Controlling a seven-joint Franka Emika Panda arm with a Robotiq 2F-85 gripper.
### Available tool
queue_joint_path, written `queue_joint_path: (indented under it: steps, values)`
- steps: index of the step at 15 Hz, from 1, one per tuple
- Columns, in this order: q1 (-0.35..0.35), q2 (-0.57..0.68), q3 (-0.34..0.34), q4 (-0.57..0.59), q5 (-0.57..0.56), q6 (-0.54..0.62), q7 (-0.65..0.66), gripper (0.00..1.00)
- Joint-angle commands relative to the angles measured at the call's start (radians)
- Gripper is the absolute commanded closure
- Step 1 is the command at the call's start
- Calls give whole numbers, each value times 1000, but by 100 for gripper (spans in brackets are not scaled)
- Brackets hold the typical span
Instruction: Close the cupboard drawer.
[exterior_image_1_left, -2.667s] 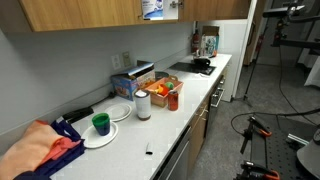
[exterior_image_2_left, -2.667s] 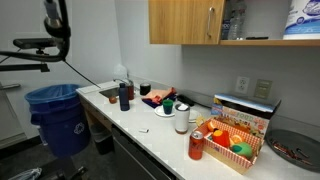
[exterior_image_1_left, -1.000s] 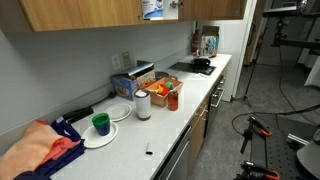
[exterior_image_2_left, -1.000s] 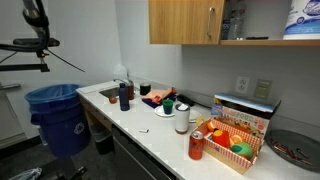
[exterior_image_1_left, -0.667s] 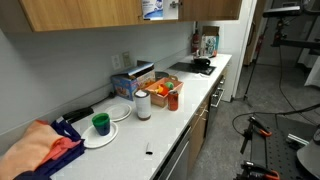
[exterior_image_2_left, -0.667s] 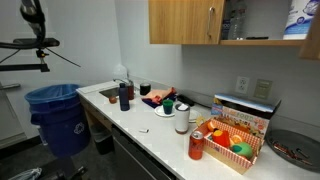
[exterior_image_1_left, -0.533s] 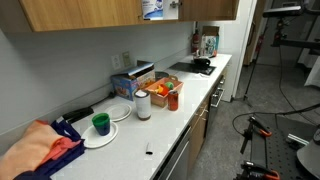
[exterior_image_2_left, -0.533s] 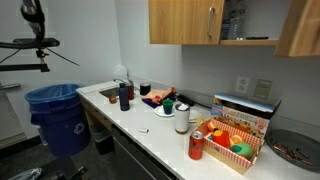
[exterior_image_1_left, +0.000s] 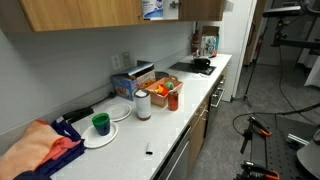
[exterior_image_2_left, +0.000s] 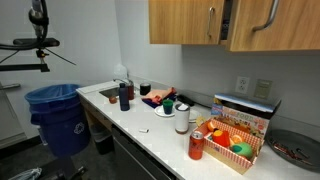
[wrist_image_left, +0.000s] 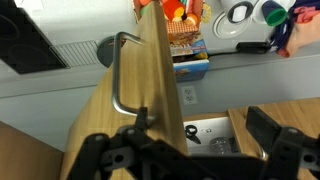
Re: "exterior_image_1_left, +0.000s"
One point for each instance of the silver aluminium bar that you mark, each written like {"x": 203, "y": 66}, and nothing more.
{"x": 297, "y": 139}

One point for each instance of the green toy ball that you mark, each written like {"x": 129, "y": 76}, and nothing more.
{"x": 169, "y": 85}

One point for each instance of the black stapler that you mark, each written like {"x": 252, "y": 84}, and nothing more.
{"x": 78, "y": 114}

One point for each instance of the green and blue cup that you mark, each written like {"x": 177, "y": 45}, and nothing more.
{"x": 101, "y": 125}

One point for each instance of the white wall outlet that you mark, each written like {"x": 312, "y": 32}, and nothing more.
{"x": 116, "y": 62}

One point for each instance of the black oven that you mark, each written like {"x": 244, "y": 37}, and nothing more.
{"x": 215, "y": 106}

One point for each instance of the white round plate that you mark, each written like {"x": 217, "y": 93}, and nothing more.
{"x": 119, "y": 112}
{"x": 95, "y": 140}

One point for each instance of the basket of colourful items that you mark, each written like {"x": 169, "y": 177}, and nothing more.
{"x": 164, "y": 97}

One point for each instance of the black induction cooktop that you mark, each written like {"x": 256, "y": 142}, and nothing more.
{"x": 191, "y": 68}

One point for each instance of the wooden cupboard door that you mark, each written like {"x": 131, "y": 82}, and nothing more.
{"x": 83, "y": 13}
{"x": 201, "y": 9}

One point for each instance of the black perforated robot table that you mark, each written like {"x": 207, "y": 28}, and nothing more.
{"x": 276, "y": 153}

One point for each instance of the silver cupboard hinge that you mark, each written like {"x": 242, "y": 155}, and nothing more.
{"x": 174, "y": 4}

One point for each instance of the small grey tube piece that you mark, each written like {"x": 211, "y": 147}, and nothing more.
{"x": 149, "y": 149}

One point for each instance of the colourful printed box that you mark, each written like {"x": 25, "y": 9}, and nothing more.
{"x": 210, "y": 45}

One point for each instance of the beige wall switch plate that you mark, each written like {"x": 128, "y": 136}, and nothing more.
{"x": 126, "y": 59}

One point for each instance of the wooden lower cabinet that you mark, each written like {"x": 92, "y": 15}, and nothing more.
{"x": 198, "y": 133}

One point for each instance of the white cylindrical tumbler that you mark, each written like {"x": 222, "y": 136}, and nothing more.
{"x": 143, "y": 106}

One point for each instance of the red and yellow toy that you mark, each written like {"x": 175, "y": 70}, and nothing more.
{"x": 163, "y": 90}

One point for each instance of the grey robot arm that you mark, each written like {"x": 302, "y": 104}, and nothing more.
{"x": 310, "y": 156}

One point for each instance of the black tripod stand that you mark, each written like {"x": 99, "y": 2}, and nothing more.
{"x": 251, "y": 76}

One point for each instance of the blue and white box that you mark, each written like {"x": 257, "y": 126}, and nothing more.
{"x": 152, "y": 9}

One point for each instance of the black stereo camera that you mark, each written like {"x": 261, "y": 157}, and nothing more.
{"x": 281, "y": 11}

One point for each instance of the orange soda can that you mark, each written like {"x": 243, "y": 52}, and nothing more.
{"x": 173, "y": 101}

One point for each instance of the black cooking pot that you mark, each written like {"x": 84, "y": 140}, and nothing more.
{"x": 202, "y": 62}

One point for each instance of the dark grey round tray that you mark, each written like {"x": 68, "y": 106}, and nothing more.
{"x": 161, "y": 75}

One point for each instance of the red fire extinguisher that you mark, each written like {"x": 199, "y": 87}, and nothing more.
{"x": 195, "y": 41}

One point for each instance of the orange cloth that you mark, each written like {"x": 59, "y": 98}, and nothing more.
{"x": 26, "y": 150}

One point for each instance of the blue toy food box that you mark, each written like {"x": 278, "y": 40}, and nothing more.
{"x": 126, "y": 85}

